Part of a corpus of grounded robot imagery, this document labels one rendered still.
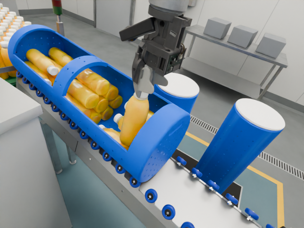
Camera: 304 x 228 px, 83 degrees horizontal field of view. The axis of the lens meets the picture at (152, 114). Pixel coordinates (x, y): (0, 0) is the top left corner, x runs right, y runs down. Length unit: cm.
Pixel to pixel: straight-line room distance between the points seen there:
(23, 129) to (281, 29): 375
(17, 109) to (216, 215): 75
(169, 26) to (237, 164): 104
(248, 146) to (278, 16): 296
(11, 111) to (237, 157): 113
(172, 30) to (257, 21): 350
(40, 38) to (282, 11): 348
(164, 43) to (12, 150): 59
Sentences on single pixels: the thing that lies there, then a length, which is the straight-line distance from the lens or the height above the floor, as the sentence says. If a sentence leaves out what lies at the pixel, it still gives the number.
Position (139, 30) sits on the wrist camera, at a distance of 42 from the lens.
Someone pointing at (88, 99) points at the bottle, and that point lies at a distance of 70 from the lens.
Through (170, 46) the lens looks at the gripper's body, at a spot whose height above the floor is 144.
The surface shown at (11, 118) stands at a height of 115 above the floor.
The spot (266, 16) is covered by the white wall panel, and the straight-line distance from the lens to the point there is 383.
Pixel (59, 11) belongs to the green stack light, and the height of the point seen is 118.
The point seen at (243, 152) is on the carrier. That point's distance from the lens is 118.
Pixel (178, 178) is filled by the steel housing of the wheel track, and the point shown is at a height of 93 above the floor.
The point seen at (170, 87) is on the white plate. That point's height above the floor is 104.
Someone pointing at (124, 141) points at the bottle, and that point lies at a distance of 56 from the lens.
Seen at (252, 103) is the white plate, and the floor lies 104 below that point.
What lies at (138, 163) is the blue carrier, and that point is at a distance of 51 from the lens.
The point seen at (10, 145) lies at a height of 104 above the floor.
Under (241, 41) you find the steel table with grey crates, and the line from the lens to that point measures 313.
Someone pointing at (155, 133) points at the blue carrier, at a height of 121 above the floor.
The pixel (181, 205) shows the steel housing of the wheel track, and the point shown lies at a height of 93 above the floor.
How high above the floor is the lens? 155
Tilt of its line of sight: 39 degrees down
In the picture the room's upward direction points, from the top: 14 degrees clockwise
